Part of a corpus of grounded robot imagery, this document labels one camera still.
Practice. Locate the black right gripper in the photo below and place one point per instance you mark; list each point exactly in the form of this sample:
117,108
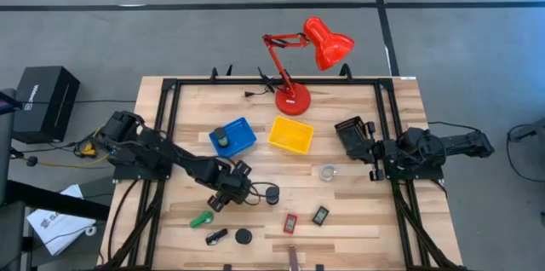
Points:
379,153

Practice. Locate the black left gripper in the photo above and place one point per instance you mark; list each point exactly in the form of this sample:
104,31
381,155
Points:
232,186

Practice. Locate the blue sand hourglass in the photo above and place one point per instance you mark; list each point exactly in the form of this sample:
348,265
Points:
272,195

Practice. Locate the small black rectangular device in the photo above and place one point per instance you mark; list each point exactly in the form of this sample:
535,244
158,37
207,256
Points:
217,236

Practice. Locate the lime green sand hourglass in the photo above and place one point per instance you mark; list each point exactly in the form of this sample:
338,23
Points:
243,236

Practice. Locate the red digital clock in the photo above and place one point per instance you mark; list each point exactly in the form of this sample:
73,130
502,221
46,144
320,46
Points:
290,223

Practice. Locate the black digital clock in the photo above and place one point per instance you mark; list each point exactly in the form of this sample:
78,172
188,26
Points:
320,215

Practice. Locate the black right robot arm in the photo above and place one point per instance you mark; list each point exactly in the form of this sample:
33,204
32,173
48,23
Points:
464,143

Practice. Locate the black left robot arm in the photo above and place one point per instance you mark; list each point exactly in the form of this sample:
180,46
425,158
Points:
170,151

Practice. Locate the black plastic basket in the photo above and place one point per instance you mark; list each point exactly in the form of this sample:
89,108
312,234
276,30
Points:
349,134

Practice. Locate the black capped hourglass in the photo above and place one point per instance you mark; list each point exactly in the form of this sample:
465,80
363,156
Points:
220,136

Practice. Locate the blue plastic basket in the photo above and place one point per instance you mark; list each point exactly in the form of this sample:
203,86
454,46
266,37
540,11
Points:
240,134

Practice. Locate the yellow plastic basket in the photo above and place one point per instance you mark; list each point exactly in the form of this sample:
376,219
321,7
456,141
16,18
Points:
291,134

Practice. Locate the white paper bag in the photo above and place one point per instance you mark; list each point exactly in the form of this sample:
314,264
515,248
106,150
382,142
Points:
59,224

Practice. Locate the dark grey cart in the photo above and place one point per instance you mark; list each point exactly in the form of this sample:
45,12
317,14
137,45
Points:
47,198

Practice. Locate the black cardboard box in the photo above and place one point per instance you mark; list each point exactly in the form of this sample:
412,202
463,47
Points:
44,102

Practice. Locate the table-level camera mount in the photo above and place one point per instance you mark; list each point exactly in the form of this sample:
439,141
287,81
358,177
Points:
293,258

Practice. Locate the black aluminium table frame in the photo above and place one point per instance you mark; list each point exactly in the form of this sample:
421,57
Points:
277,80

